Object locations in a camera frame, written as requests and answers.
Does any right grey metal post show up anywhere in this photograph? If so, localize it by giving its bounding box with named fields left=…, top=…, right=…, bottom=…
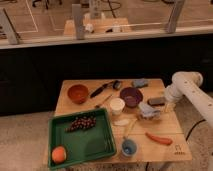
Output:
left=165, top=0, right=185, bottom=34

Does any black power cable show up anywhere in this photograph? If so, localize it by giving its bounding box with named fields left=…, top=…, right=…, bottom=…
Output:
left=185, top=118, right=208, bottom=142

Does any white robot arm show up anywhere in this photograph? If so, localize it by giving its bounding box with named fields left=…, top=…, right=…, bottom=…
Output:
left=164, top=71, right=213, bottom=128

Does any purple bowl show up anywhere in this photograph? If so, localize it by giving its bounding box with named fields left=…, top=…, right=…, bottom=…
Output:
left=120, top=87, right=143, bottom=108

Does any left grey metal post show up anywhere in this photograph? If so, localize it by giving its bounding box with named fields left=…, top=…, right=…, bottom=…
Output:
left=0, top=8, right=19, bottom=45

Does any green plastic tray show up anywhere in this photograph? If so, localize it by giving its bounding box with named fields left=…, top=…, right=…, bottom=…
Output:
left=48, top=108, right=117, bottom=170

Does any white paper cup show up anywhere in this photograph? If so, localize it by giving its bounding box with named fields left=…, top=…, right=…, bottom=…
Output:
left=109, top=98, right=125, bottom=115

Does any orange carrot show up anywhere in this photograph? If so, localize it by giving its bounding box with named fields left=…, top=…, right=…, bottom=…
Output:
left=145, top=132, right=173, bottom=145

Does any blue cup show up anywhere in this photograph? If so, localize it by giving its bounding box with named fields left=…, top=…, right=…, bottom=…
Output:
left=121, top=139, right=137, bottom=157

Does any crumpled grey plastic object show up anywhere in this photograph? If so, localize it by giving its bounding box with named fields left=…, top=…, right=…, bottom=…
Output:
left=138, top=102, right=161, bottom=119

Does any dark grey eraser block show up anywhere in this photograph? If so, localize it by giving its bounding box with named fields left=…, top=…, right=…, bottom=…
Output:
left=147, top=97, right=165, bottom=106

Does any grey metal post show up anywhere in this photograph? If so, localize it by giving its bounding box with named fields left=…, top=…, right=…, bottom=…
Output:
left=72, top=4, right=85, bottom=40
left=0, top=8, right=19, bottom=45
left=165, top=0, right=185, bottom=34

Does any wooden spoon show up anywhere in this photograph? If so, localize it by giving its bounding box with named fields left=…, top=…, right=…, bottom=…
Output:
left=123, top=119, right=137, bottom=139

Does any orange fruit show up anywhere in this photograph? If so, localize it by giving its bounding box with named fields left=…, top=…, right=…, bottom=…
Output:
left=51, top=146, right=66, bottom=164

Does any middle grey metal post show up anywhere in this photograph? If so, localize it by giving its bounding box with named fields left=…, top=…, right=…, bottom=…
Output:
left=72, top=4, right=85, bottom=40

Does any black handled brush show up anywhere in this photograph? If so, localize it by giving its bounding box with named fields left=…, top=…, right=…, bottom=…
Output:
left=90, top=80, right=122, bottom=98

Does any bunch of dark grapes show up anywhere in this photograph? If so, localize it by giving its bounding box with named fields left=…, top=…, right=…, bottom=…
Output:
left=65, top=116, right=96, bottom=132

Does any grey blue cloth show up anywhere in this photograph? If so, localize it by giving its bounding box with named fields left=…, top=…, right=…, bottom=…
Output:
left=132, top=78, right=148, bottom=88

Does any orange clay bowl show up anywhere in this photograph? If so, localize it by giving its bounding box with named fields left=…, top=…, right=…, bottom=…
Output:
left=67, top=84, right=89, bottom=104

